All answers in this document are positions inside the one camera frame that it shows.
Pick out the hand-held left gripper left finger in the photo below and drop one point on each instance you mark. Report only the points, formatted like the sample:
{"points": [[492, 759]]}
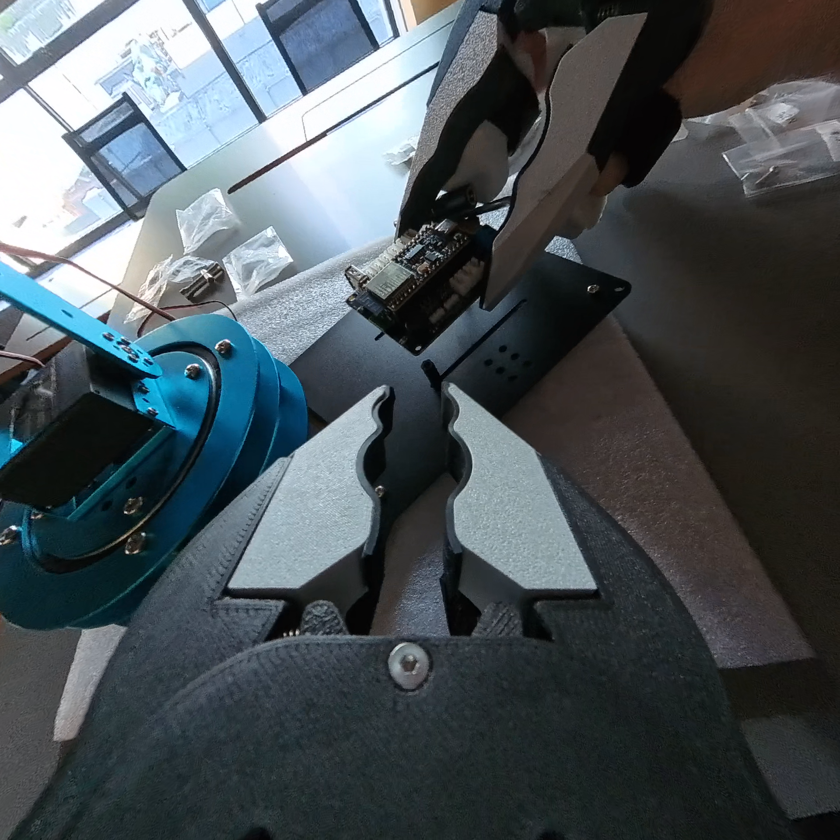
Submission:
{"points": [[308, 512]]}

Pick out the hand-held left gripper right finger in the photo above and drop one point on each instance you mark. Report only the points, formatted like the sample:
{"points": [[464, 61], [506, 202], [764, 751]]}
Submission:
{"points": [[512, 525]]}

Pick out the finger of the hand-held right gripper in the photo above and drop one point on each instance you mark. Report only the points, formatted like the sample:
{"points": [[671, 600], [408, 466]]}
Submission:
{"points": [[459, 85], [577, 118]]}

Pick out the black microcontroller circuit board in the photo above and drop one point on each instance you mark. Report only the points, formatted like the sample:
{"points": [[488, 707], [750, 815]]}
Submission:
{"points": [[407, 289]]}

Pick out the blue toy robot arm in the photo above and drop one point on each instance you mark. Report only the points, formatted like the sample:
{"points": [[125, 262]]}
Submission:
{"points": [[216, 407]]}

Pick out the person's right hand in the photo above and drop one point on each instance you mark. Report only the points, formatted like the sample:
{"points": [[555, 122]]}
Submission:
{"points": [[754, 46]]}

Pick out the small clear screw bag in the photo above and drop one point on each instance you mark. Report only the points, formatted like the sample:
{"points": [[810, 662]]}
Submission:
{"points": [[401, 151], [207, 220]]}

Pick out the labelled clear screw bag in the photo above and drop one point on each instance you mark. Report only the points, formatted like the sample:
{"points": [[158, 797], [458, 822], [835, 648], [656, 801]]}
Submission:
{"points": [[787, 164], [781, 108]]}

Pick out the black mesh chair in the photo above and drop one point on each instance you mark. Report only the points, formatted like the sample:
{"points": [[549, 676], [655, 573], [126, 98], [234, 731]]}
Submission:
{"points": [[131, 151], [328, 39]]}

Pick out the white foam sheet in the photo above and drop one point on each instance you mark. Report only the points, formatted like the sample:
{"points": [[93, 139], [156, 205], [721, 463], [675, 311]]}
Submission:
{"points": [[656, 492]]}

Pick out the brass metal coupling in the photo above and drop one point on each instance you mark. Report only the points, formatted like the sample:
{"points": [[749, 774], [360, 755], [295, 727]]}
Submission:
{"points": [[202, 282]]}

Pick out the flat empty clear bag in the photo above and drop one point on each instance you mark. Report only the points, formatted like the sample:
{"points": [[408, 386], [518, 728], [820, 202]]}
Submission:
{"points": [[259, 259]]}

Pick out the crumpled clear plastic bag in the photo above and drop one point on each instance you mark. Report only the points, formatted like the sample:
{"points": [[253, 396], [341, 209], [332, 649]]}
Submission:
{"points": [[161, 279]]}

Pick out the large window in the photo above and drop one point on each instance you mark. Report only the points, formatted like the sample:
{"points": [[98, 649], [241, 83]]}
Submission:
{"points": [[65, 52]]}

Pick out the black metal base plate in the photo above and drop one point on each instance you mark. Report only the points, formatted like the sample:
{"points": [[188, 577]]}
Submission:
{"points": [[544, 328]]}

